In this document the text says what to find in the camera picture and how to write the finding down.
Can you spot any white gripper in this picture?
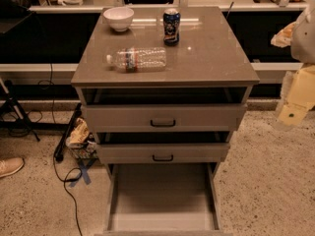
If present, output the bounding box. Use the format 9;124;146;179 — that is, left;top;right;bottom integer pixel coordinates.
271;22;315;131

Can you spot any clear plastic water bottle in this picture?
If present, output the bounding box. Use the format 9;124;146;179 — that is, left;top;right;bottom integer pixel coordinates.
106;47;166;73

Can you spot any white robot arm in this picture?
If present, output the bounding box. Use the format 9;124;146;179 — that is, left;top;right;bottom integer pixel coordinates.
271;0;315;130

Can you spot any grey drawer cabinet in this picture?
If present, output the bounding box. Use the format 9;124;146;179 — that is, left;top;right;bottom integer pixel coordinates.
70;5;261;179

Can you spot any grey top drawer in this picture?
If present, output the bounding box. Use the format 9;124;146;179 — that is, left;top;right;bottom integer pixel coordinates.
82;88;246;133

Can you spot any grey drawer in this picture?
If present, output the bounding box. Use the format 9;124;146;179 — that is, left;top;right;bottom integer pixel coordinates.
82;88;246;133
96;131;229;164
96;163;233;236

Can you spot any grey middle drawer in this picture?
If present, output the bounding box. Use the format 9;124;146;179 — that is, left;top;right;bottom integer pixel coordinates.
96;131;229;164

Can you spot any grey bottom drawer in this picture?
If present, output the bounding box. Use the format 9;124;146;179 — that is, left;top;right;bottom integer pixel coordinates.
96;163;233;236

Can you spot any blue soda can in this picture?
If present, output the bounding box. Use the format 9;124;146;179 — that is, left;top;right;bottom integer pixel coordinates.
163;8;181;46

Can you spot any white ceramic bowl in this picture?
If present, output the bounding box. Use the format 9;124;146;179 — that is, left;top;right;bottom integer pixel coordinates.
103;7;134;31

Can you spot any basket of snack bags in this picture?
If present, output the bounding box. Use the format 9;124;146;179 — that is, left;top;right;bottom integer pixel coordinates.
66;117;97;159

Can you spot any blue tape cross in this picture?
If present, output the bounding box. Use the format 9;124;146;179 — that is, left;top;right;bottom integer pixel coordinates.
69;158;96;187

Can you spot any black power strip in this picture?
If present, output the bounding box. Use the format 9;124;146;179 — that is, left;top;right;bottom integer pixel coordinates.
53;103;81;162

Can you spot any black tripod stand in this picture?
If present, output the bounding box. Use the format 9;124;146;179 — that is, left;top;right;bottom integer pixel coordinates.
0;77;70;143

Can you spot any tan shoe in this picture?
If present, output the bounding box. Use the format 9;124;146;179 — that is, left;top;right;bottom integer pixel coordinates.
0;157;25;178

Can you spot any black floor cable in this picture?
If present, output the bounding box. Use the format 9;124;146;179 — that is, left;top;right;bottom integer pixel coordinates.
52;154;85;236

